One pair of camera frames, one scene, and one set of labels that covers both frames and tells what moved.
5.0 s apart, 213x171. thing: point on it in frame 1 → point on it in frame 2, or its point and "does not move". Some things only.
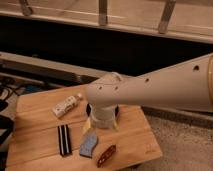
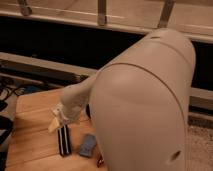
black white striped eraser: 64,138 does not move
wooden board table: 47,134 does not move
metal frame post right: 166,16 does not move
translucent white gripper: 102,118 → 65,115
